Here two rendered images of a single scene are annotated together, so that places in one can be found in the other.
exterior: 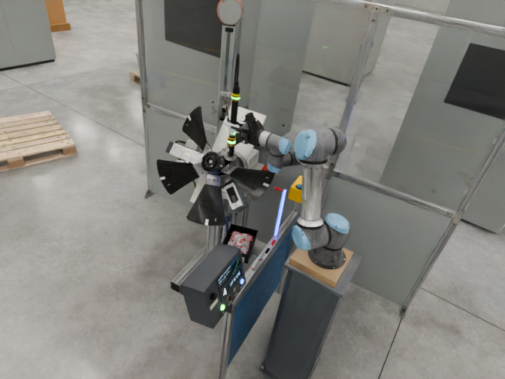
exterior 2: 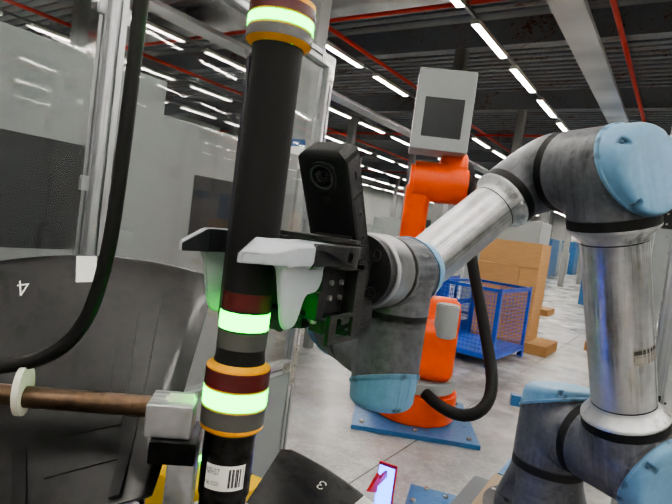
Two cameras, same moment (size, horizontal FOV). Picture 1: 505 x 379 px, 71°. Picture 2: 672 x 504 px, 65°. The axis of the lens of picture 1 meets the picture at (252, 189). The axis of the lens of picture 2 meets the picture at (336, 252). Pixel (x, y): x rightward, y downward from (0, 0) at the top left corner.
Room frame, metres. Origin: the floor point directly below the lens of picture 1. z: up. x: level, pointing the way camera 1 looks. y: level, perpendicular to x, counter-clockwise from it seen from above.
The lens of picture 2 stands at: (1.62, 0.49, 1.49)
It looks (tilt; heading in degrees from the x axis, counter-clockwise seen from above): 3 degrees down; 274
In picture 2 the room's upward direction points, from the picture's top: 7 degrees clockwise
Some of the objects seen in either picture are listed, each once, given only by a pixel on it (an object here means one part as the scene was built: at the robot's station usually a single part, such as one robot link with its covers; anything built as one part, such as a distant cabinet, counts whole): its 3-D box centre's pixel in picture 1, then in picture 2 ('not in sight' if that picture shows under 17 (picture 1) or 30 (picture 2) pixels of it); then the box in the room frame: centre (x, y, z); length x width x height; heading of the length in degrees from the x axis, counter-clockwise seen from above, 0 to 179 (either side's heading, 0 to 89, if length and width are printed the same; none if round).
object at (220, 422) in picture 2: not in sight; (233, 411); (1.70, 0.15, 1.35); 0.04 x 0.04 x 0.01
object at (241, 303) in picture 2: not in sight; (247, 299); (1.70, 0.15, 1.43); 0.03 x 0.03 x 0.01
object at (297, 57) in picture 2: (234, 119); (258, 207); (1.70, 0.15, 1.49); 0.03 x 0.03 x 0.21
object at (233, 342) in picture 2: not in sight; (242, 337); (1.70, 0.15, 1.40); 0.03 x 0.03 x 0.01
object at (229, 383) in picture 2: not in sight; (237, 374); (1.70, 0.15, 1.38); 0.04 x 0.04 x 0.01
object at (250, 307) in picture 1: (261, 292); not in sight; (1.47, -0.14, 0.45); 0.82 x 0.02 x 0.66; 157
